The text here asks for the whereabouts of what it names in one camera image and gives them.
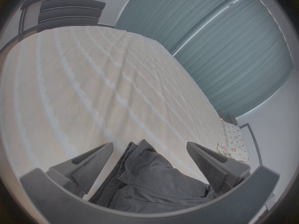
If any white printed pyjama garment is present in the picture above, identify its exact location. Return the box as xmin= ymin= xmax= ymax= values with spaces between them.
xmin=216 ymin=141 xmax=234 ymax=159

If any black chest of drawers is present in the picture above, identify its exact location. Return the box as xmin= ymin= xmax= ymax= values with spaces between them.
xmin=37 ymin=0 xmax=106 ymax=33

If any white printed pillow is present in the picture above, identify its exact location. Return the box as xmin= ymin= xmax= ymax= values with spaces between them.
xmin=222 ymin=120 xmax=250 ymax=161

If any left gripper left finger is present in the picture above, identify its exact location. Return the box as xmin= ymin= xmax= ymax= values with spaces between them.
xmin=48 ymin=142 xmax=114 ymax=194

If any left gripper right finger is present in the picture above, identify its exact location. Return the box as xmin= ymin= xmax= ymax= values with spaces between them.
xmin=186 ymin=141 xmax=251 ymax=193

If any bed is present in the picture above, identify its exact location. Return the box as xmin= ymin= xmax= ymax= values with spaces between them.
xmin=0 ymin=25 xmax=261 ymax=209

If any blue-green curtain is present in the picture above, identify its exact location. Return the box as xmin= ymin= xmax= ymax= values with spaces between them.
xmin=174 ymin=0 xmax=293 ymax=118
xmin=114 ymin=0 xmax=251 ymax=55

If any black T-shirt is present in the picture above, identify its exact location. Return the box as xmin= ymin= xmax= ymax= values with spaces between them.
xmin=89 ymin=139 xmax=218 ymax=214

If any grey bedside table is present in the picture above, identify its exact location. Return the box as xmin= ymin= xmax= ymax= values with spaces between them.
xmin=217 ymin=110 xmax=236 ymax=125

